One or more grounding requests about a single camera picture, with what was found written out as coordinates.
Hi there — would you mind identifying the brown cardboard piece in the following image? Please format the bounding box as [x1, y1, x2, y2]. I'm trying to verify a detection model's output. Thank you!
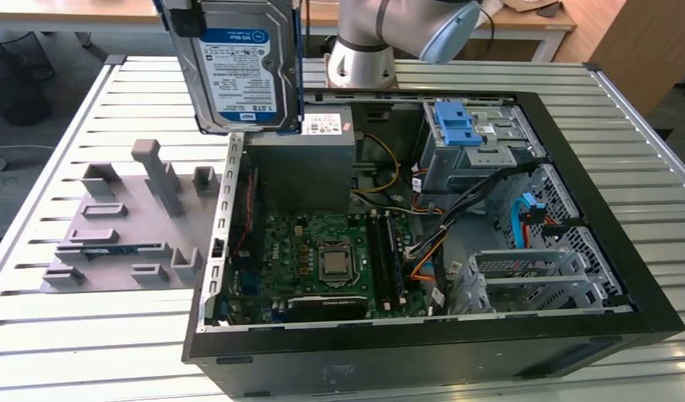
[500, 0, 560, 18]

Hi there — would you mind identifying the metal drive cage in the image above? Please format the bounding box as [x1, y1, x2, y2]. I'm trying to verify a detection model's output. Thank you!
[418, 100, 547, 196]

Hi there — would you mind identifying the hard disk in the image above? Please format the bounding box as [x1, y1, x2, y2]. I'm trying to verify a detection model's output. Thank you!
[150, 0, 308, 137]

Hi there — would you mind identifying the blue drive latch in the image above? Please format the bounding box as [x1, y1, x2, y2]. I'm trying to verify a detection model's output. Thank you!
[434, 102, 483, 147]

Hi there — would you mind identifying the silver CPU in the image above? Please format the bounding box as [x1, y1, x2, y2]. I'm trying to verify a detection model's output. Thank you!
[317, 242, 355, 281]

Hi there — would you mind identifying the black power wire connector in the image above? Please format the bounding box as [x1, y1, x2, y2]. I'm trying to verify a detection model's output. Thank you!
[528, 204, 586, 238]

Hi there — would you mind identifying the blue data wire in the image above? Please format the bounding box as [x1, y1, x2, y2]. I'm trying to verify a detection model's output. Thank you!
[508, 192, 544, 252]

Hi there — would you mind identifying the black graphics card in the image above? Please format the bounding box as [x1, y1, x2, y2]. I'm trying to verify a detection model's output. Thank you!
[284, 295, 371, 322]

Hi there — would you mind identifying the yellow wire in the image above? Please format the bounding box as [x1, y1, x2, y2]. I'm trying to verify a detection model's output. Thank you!
[349, 132, 402, 196]

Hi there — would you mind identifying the black PC case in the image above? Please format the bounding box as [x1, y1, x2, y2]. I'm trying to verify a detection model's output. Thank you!
[180, 85, 685, 399]

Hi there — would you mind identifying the grey parts rack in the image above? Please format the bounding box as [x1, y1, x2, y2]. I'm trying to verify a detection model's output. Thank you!
[38, 138, 225, 298]

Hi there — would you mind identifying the black case fan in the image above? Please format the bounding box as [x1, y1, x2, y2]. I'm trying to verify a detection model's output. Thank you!
[229, 167, 268, 269]

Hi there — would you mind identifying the grey power supply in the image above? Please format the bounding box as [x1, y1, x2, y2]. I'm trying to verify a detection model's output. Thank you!
[245, 104, 359, 214]

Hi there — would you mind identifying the black cable bundle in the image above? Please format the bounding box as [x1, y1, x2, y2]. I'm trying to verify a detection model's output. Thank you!
[411, 162, 536, 260]

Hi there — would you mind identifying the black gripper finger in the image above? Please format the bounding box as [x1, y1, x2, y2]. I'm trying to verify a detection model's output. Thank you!
[171, 8, 208, 39]

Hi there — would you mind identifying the wooden cabinet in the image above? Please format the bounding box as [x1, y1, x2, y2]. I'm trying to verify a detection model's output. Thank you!
[552, 0, 685, 121]

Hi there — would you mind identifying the orange wire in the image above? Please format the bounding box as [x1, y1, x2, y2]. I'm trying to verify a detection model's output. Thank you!
[410, 249, 438, 286]

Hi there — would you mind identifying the wooden desk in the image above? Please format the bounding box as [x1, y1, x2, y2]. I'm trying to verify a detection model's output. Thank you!
[0, 0, 169, 47]
[301, 0, 578, 64]

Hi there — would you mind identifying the green motherboard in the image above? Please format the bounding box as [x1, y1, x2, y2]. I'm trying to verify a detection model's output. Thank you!
[229, 211, 448, 326]

